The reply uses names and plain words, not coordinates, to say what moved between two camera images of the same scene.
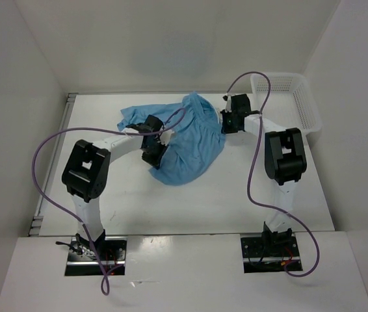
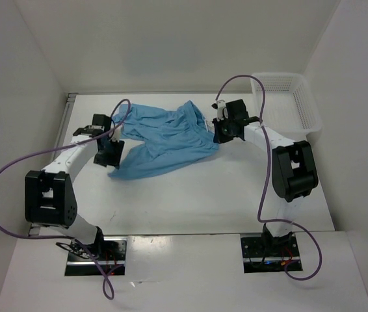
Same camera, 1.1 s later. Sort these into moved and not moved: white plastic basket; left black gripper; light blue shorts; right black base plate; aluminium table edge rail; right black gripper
Moved: light blue shorts; left black gripper; right black gripper
Not moved: right black base plate; white plastic basket; aluminium table edge rail
